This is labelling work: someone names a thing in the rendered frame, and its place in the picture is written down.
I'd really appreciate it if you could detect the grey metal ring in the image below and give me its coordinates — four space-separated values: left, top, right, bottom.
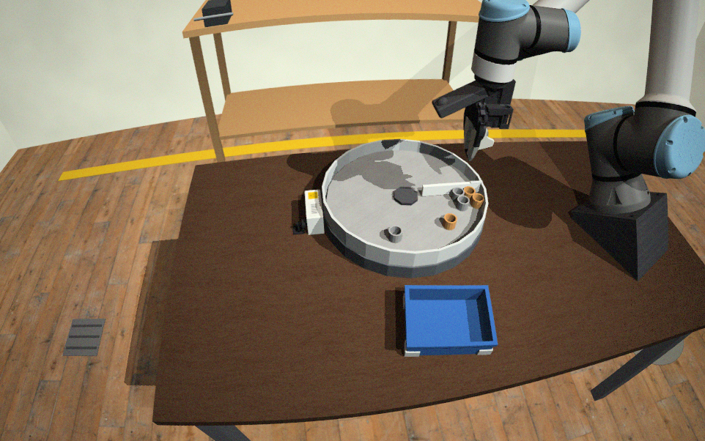
451 187 465 202
456 196 470 211
388 226 403 243

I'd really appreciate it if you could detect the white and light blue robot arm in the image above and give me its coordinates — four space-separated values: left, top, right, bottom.
432 0 705 214

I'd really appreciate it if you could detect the bronze bushing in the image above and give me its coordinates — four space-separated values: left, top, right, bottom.
464 186 476 201
443 213 457 230
470 193 484 209

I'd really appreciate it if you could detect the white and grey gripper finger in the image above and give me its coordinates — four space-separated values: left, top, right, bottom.
463 110 474 157
467 116 494 161

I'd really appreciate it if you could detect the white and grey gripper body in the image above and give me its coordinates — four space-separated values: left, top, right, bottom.
466 75 516 129

